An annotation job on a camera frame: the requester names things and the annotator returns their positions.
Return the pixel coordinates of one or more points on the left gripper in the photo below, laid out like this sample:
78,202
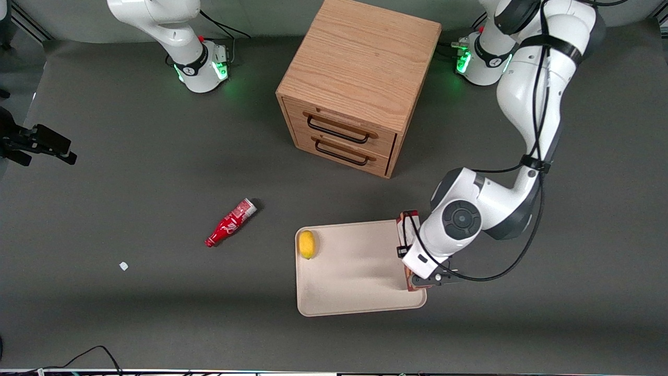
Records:
399,251

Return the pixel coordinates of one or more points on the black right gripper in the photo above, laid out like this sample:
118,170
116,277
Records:
21,141

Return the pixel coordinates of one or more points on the red cookie box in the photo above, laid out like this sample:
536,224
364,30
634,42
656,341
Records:
408,222

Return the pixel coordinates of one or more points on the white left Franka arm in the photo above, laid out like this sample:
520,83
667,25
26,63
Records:
527,94

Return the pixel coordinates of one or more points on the cream rectangular plastic tray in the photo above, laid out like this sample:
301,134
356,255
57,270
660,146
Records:
355,271

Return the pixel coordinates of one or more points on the yellow lemon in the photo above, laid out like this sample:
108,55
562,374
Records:
307,244

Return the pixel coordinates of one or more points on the wooden drawer front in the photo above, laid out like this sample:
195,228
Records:
339,154
339,125

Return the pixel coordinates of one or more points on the red cola bottle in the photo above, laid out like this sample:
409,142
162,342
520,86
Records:
229,223

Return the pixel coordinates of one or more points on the wooden drawer cabinet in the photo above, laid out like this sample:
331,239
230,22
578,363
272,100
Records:
360,57

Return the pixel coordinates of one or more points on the dark left wrist camera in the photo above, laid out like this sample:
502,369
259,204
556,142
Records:
438,278

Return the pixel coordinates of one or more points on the aluminium frame profile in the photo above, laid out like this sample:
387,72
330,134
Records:
28,23

